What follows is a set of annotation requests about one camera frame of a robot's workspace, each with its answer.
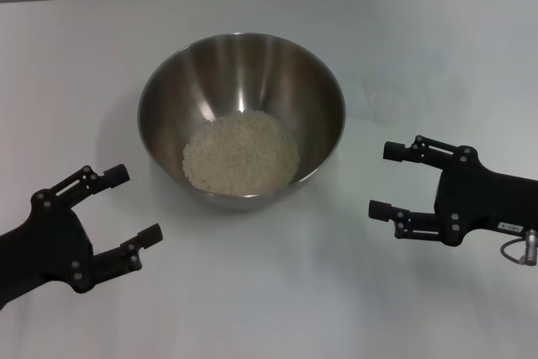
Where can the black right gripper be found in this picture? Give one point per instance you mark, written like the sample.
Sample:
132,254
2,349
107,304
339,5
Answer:
483,199

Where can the stainless steel mixing bowl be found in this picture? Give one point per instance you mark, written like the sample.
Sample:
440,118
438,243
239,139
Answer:
252,77

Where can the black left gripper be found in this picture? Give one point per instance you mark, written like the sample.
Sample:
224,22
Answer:
46,245

